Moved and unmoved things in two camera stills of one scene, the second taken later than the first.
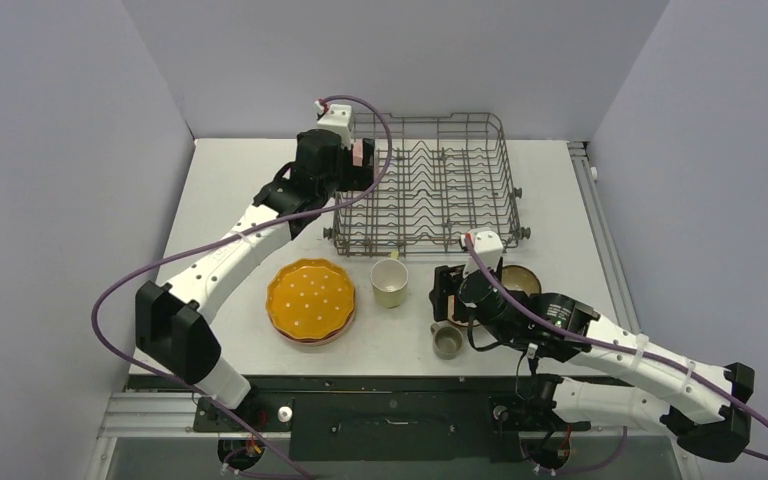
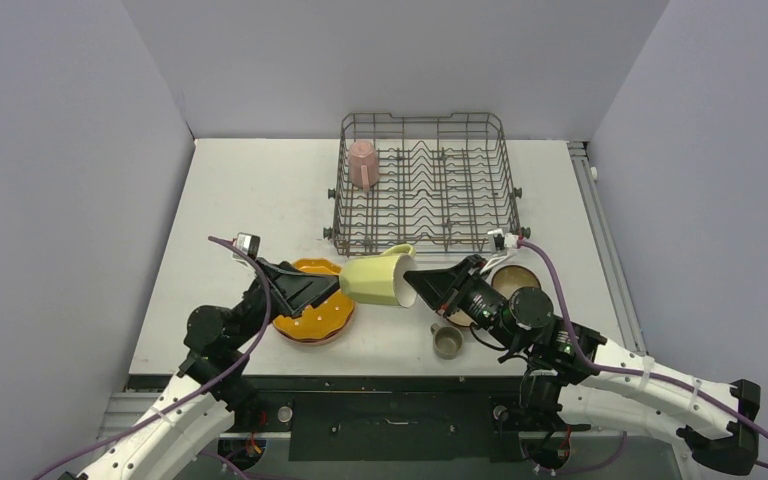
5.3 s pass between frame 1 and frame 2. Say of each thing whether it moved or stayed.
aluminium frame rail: stayed
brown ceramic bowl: stayed
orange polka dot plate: stayed
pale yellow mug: moved
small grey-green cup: stayed
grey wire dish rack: stayed
